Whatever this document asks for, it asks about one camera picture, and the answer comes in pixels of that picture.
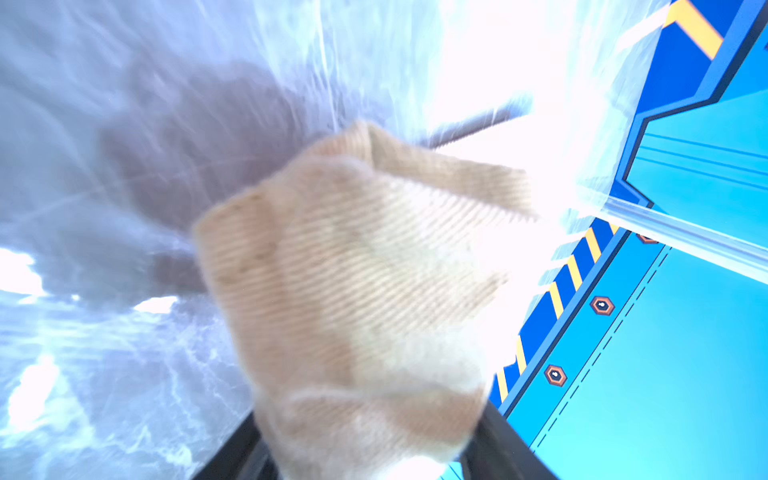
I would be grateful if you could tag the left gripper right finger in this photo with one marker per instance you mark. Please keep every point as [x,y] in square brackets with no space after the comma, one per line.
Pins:
[497,452]

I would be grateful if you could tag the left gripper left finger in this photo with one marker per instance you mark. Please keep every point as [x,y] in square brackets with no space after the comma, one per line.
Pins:
[244,456]

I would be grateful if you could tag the khaki long pants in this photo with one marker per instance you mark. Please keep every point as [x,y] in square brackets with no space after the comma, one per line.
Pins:
[366,285]

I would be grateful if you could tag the right aluminium corner post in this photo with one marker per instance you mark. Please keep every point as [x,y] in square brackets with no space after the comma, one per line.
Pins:
[731,253]

